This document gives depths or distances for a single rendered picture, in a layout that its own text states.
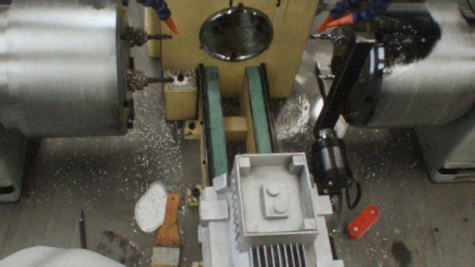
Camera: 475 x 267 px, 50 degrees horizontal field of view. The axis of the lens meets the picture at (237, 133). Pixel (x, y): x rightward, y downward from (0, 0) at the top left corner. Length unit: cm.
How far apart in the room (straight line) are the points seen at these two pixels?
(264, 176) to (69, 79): 33
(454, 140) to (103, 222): 72
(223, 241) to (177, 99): 43
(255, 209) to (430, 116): 41
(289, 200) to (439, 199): 54
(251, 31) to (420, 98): 34
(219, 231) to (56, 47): 37
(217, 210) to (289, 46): 46
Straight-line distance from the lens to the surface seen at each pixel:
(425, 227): 115
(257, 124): 102
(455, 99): 97
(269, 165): 74
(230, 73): 112
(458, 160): 115
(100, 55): 82
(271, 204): 70
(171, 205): 104
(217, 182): 76
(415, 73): 91
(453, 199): 121
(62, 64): 82
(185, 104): 110
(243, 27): 101
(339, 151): 87
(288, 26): 103
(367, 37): 75
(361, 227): 107
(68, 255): 20
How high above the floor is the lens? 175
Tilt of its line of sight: 57 degrees down
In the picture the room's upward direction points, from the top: 11 degrees clockwise
